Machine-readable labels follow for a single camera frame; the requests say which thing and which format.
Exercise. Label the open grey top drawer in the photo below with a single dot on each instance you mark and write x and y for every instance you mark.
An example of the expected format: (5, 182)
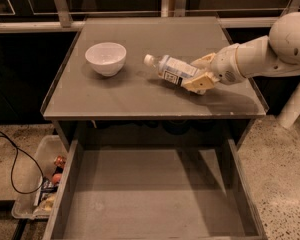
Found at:
(131, 192)

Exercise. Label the blue plastic bottle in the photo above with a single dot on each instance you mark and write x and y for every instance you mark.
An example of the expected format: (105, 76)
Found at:
(171, 69)

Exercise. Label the orange can in bin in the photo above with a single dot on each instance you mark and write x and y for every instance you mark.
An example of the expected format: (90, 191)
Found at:
(60, 161)

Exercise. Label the red round item in bin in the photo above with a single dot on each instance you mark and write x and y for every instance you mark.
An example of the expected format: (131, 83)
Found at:
(56, 178)

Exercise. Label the grey cabinet with counter top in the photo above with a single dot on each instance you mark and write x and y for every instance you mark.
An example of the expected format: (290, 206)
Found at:
(78, 93)

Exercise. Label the yellow item in bin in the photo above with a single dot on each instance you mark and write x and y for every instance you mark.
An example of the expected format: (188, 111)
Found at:
(47, 203)

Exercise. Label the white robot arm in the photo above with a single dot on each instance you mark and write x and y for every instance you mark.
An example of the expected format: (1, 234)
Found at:
(276, 54)

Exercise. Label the metal window frame rail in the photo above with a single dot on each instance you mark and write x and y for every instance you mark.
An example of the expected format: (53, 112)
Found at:
(68, 15)

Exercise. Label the clear plastic storage bin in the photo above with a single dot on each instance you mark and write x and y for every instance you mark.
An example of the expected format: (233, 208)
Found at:
(49, 148)

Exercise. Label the dark packet in bin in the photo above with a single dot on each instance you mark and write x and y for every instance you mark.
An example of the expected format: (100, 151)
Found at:
(44, 191)

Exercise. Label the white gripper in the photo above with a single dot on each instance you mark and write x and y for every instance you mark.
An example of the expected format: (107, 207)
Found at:
(224, 65)

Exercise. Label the white ceramic bowl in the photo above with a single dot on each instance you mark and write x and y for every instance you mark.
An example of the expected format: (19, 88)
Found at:
(106, 58)

